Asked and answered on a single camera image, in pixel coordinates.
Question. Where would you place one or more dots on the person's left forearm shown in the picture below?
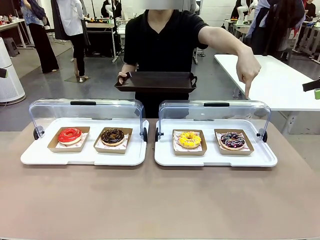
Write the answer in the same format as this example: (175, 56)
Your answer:
(225, 38)

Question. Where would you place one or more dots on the kraft paper donut box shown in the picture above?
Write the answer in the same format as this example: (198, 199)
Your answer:
(203, 150)
(98, 148)
(250, 150)
(53, 147)

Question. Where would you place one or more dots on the grey plastic stool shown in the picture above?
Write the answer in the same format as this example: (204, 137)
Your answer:
(11, 46)

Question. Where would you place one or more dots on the person in black shirt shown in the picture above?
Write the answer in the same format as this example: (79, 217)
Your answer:
(160, 42)

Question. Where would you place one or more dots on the red glazed donut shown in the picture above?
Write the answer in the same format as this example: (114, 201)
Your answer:
(65, 138)

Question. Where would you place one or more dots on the chocolate sprinkled donut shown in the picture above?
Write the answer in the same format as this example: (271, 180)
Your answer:
(107, 138)

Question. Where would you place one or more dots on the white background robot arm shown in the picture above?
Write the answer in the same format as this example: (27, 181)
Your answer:
(241, 13)

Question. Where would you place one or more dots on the person's right hand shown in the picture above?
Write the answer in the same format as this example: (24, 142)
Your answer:
(122, 76)

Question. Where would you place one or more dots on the yellow sprinkled donut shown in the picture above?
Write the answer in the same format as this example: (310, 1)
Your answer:
(183, 141)

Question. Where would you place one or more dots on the person's left hand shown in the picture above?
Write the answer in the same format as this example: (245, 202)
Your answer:
(248, 66)

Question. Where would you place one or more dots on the white display tray base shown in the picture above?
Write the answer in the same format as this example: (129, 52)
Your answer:
(82, 158)
(212, 161)

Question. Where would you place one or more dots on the bystander in dark coat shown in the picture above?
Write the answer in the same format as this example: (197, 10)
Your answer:
(275, 27)

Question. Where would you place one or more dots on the large white table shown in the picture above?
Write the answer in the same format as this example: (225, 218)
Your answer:
(275, 80)

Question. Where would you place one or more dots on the white cylindrical air purifier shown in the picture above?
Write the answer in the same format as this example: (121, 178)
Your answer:
(10, 85)

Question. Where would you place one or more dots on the right gripper green-black finger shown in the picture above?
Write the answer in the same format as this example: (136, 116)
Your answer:
(310, 85)
(317, 94)

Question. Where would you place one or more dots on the bystander white shirt black trousers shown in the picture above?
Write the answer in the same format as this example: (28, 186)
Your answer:
(72, 20)

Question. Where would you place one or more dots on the purple glazed sprinkled donut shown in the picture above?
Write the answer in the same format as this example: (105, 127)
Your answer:
(228, 143)

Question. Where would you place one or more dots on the bystander blue top black trousers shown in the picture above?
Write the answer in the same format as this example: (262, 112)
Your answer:
(43, 45)

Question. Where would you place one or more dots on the white background desk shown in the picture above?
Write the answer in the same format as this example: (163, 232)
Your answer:
(12, 24)

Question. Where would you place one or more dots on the dark brown serving tray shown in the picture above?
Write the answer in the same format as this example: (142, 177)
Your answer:
(157, 82)

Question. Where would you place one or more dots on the person's right forearm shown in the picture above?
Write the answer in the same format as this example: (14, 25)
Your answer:
(128, 68)

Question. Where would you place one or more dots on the background workbench with objects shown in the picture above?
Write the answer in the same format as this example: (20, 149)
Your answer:
(100, 25)

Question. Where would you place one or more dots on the white printed paper liner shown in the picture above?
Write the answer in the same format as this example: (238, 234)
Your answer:
(84, 137)
(176, 145)
(126, 140)
(247, 147)

